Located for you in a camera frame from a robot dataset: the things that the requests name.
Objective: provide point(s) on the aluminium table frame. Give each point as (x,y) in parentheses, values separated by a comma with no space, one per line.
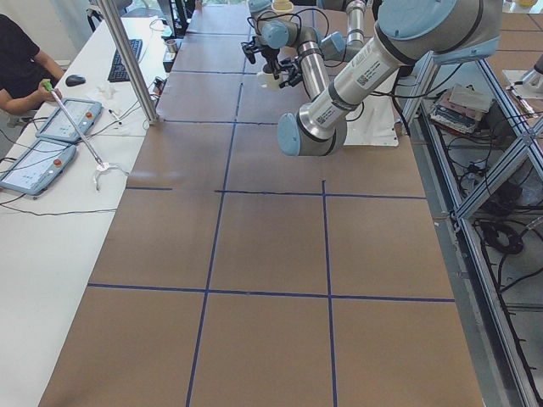
(486,189)

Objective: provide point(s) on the stack of books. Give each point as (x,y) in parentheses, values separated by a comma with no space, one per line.
(461,109)

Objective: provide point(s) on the long grabber stick green handle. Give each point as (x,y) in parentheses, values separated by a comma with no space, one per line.
(102,167)

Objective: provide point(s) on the white ribbed HOME mug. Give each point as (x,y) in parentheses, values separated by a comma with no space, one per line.
(269,82)

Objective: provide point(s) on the person in black shirt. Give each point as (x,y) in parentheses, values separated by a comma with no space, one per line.
(25,68)

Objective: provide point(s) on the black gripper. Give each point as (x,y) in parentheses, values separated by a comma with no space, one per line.
(292,69)
(269,54)

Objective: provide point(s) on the aluminium frame post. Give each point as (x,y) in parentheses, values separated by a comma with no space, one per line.
(121,40)

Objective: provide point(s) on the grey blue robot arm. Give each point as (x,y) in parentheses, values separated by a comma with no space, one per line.
(339,72)
(297,53)

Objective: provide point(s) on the black computer mouse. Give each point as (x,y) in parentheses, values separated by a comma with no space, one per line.
(74,80)

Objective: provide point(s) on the small metal cup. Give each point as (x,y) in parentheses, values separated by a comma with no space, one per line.
(171,46)

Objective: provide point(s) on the near teach pendant tablet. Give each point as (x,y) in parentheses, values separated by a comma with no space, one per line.
(38,167)

